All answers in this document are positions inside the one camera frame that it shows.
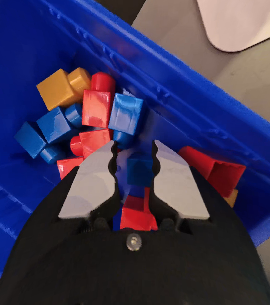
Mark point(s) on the white document stand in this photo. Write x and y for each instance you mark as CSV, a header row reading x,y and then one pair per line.
x,y
244,21

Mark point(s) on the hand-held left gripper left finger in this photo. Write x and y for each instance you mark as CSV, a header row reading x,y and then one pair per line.
x,y
89,188

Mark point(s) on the blue toy building block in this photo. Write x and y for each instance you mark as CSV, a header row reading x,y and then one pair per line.
x,y
139,169

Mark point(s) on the pile of coloured toy blocks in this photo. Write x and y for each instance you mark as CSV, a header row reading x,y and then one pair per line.
x,y
97,109

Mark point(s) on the blue plastic bin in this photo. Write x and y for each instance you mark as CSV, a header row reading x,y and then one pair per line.
x,y
182,109

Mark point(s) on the grey desk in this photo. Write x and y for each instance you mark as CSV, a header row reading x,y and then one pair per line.
x,y
249,81

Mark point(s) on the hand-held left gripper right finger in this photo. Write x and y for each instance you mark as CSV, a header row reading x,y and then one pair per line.
x,y
178,188

